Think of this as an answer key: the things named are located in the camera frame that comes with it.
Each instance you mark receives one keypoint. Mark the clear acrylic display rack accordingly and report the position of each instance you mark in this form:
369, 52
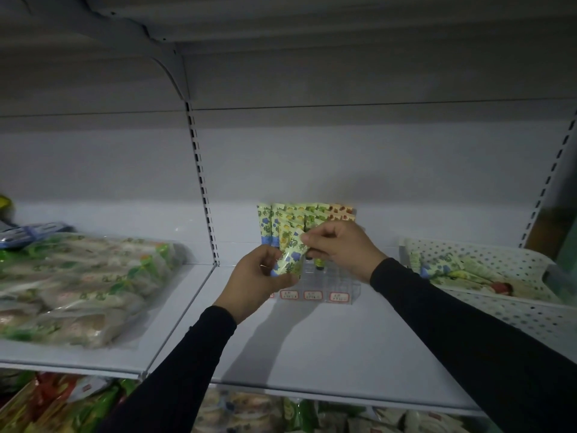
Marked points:
333, 284

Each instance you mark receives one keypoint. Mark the person's left hand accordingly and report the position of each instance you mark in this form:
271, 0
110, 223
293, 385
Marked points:
248, 288

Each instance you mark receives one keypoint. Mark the clear bag of green sweets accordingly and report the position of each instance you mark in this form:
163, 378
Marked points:
67, 293

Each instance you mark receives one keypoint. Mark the pile of white sweet bags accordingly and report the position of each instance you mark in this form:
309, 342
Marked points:
234, 414

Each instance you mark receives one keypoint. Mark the person's right forearm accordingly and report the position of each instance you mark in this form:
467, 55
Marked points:
473, 338

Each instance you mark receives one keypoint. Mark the row of cream tubes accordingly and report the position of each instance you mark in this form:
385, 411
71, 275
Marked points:
265, 220

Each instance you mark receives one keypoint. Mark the white perforated basket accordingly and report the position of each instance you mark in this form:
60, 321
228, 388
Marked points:
532, 320

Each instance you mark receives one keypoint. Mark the group of white green pouches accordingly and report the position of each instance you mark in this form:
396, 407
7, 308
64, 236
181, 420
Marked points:
360, 421

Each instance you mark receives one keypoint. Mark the heap of assorted snack packets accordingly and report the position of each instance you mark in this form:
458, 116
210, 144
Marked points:
54, 405

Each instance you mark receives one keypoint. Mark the person's right hand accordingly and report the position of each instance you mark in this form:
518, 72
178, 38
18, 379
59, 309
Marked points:
347, 248

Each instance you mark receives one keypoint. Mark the white store shelf unit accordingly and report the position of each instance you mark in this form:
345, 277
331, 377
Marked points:
360, 162

